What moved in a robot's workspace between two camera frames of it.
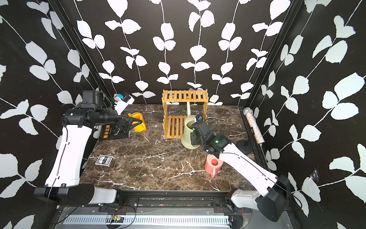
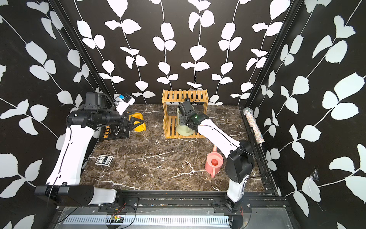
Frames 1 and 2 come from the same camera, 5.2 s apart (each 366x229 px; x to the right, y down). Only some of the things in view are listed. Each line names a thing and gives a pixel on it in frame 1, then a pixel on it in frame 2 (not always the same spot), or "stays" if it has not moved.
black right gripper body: x=203 y=145 -> x=186 y=121
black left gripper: x=123 y=125 stays
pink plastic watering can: x=213 y=165 stays
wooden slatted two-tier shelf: x=173 y=125 stays
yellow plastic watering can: x=141 y=127 stays
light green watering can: x=189 y=121 -> x=183 y=130
